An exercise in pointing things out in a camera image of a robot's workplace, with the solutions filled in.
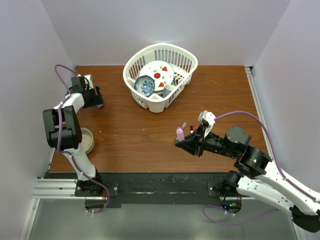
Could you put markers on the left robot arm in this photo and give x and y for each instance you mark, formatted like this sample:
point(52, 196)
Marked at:
point(63, 131)

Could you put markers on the green fineliner pen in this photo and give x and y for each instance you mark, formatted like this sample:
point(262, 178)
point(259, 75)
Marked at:
point(183, 126)

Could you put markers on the blue white patterned bowl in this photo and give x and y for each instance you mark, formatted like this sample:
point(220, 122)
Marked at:
point(144, 85)

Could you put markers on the white plastic dish basket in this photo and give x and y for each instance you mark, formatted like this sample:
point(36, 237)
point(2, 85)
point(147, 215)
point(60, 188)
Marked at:
point(183, 62)

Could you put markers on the white plate red decorations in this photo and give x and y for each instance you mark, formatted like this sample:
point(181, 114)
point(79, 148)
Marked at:
point(160, 71)

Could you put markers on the pink highlighter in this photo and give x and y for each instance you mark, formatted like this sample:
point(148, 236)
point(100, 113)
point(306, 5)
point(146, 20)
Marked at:
point(180, 134)

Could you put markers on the white mug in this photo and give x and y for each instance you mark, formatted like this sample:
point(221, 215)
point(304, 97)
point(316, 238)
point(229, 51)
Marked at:
point(168, 88)

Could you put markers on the beige ceramic bowl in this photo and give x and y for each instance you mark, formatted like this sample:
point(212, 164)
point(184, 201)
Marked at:
point(88, 141)

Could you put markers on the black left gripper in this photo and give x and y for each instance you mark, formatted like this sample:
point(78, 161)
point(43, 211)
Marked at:
point(97, 99)

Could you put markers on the aluminium frame rail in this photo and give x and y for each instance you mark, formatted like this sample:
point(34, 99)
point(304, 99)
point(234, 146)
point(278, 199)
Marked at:
point(301, 235)

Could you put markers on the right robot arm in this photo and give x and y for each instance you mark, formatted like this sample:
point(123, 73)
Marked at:
point(257, 175)

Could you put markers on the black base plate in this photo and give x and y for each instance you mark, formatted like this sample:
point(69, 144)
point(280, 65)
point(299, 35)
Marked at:
point(155, 188)

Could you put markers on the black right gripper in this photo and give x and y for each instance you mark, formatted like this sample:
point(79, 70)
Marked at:
point(194, 143)

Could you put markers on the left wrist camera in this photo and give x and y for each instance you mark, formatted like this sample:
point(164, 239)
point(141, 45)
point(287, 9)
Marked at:
point(88, 79)

